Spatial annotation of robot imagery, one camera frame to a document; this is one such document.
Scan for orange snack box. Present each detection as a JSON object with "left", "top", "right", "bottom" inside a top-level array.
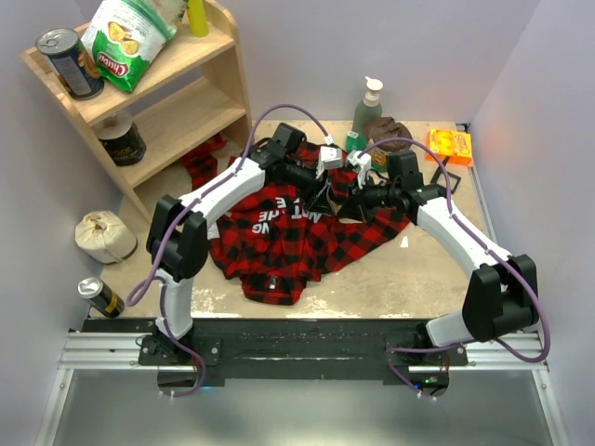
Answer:
[{"left": 426, "top": 128, "right": 474, "bottom": 167}]

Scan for blue tin can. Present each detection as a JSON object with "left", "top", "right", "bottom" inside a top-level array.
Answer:
[{"left": 35, "top": 28, "right": 104, "bottom": 100}]

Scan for black gold drink can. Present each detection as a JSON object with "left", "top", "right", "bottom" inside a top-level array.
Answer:
[{"left": 77, "top": 277, "right": 125, "bottom": 319}]

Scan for green chips bag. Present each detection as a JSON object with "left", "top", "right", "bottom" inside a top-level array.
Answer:
[{"left": 82, "top": 0, "right": 187, "bottom": 93}]

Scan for aluminium rail frame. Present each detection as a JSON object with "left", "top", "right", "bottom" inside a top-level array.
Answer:
[{"left": 36, "top": 319, "right": 570, "bottom": 445}]

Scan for red black plaid shirt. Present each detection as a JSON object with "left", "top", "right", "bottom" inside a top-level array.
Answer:
[{"left": 180, "top": 137, "right": 413, "bottom": 307}]

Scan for yellow bottle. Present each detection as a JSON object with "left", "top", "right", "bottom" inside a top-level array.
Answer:
[{"left": 187, "top": 0, "right": 209, "bottom": 37}]

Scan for white cloth sack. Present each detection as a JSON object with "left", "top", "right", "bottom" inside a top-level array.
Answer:
[{"left": 74, "top": 211, "right": 138, "bottom": 265}]

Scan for black square frame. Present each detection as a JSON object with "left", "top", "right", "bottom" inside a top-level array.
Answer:
[{"left": 430, "top": 167, "right": 461, "bottom": 194}]

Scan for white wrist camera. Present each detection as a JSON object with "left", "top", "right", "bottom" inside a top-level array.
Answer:
[
  {"left": 316, "top": 145, "right": 344, "bottom": 179},
  {"left": 347, "top": 151, "right": 372, "bottom": 190}
]

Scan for green pouch with brown top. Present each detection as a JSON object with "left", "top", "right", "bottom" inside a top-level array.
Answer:
[{"left": 346, "top": 116, "right": 412, "bottom": 172}]

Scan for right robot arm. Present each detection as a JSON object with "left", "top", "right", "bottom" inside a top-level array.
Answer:
[{"left": 346, "top": 151, "right": 549, "bottom": 365}]

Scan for wooden shelf unit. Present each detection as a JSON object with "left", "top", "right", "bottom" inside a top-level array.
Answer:
[{"left": 21, "top": 1, "right": 252, "bottom": 220}]

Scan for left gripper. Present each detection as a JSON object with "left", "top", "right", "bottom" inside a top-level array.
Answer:
[{"left": 282, "top": 157, "right": 337, "bottom": 216}]

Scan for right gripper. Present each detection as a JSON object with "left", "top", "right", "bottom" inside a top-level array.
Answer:
[{"left": 337, "top": 173, "right": 401, "bottom": 224}]

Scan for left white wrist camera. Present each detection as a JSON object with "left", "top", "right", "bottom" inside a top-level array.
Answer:
[{"left": 316, "top": 145, "right": 344, "bottom": 179}]

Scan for green soap dispenser bottle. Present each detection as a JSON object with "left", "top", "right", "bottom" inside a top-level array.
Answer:
[{"left": 351, "top": 76, "right": 383, "bottom": 135}]

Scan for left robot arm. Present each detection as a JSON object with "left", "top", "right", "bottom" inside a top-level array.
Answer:
[{"left": 145, "top": 124, "right": 343, "bottom": 364}]

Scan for black paper-topped jar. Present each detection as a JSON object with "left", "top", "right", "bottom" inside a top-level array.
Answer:
[{"left": 93, "top": 111, "right": 146, "bottom": 166}]

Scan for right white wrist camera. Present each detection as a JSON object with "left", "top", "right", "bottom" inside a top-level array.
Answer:
[{"left": 347, "top": 151, "right": 372, "bottom": 190}]

